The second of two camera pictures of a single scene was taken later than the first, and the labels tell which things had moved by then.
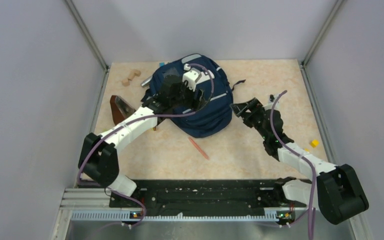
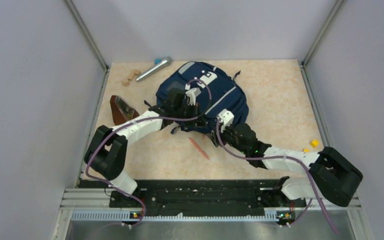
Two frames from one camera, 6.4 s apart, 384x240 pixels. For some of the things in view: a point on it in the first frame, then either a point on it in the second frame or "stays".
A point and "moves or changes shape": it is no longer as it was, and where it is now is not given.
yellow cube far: x=314 y=143 stays
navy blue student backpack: x=213 y=120 moves or changes shape
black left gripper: x=195 y=103 → x=200 y=122
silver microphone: x=146 y=81 → x=165 y=62
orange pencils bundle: x=198 y=148 stays
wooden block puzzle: x=126 y=82 stays
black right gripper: x=254 y=105 → x=214 y=137
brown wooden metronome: x=121 y=109 stays
